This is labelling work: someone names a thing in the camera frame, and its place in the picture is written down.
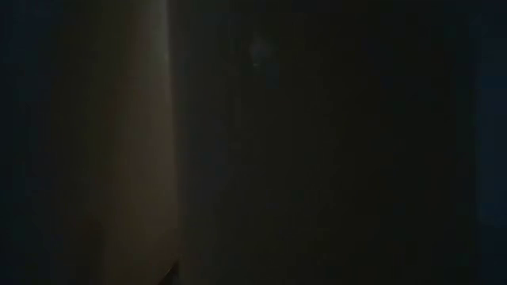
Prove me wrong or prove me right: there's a dim brown vertical panel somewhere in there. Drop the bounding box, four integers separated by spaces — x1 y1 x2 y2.
90 0 184 285

